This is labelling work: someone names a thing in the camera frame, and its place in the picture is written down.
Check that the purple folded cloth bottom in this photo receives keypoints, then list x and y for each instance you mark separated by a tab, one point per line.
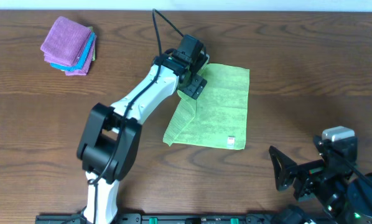
86	66

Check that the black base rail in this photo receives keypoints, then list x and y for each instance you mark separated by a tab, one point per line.
136	218

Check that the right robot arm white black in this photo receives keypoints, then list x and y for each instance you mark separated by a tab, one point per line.
354	205

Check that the green microfiber cloth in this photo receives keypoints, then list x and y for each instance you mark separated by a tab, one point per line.
218	117

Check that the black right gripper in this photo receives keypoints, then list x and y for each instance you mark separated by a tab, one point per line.
308	173

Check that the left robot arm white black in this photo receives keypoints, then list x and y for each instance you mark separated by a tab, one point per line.
110	139

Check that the purple folded cloth top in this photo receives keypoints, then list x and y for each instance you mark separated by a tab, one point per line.
65	42

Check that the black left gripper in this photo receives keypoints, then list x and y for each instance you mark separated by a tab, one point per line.
197	87

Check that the purple folded cloth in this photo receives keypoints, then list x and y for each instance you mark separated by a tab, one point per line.
65	42
86	66

